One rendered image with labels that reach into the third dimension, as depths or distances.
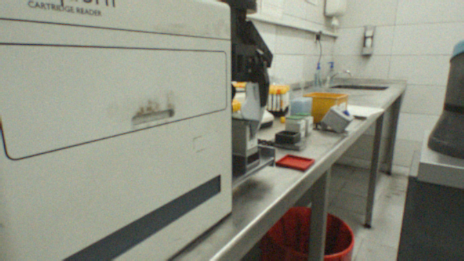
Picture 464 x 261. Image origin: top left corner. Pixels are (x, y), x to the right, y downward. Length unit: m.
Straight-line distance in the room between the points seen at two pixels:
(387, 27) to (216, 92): 2.85
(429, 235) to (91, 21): 0.71
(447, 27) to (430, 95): 0.57
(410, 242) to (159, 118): 0.61
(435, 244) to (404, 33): 2.54
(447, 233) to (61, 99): 0.70
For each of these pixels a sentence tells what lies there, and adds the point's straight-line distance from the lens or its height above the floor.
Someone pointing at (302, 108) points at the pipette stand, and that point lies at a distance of 0.96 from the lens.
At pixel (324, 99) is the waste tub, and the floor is 0.97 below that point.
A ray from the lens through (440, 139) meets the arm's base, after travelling 0.76.
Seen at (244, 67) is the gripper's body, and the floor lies 1.09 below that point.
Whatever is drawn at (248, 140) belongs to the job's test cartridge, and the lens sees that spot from 0.50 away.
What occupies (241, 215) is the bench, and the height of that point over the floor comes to 0.88.
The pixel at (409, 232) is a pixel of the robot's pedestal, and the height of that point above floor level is 0.75.
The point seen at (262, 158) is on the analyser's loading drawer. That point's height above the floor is 0.92.
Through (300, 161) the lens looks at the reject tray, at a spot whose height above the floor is 0.88.
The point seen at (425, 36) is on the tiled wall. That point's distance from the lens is 3.13.
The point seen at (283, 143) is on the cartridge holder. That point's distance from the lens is 0.78.
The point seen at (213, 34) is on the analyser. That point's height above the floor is 1.13.
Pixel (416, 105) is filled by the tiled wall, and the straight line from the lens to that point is 3.15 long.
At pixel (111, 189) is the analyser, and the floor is 0.99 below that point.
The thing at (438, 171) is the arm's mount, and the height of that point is 0.90.
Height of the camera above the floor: 1.11
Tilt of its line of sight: 14 degrees down
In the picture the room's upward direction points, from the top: straight up
